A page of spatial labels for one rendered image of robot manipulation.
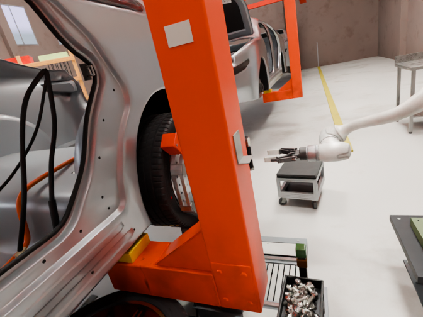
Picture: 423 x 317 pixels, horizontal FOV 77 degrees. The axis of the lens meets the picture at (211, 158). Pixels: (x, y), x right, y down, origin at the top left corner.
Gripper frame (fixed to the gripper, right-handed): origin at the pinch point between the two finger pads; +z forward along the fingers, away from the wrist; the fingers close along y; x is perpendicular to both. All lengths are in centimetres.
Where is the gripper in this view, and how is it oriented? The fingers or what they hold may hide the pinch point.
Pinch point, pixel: (269, 155)
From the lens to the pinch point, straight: 155.0
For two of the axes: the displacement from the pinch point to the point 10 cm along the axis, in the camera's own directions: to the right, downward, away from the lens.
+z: -9.2, 0.6, 3.8
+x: -2.0, -9.2, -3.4
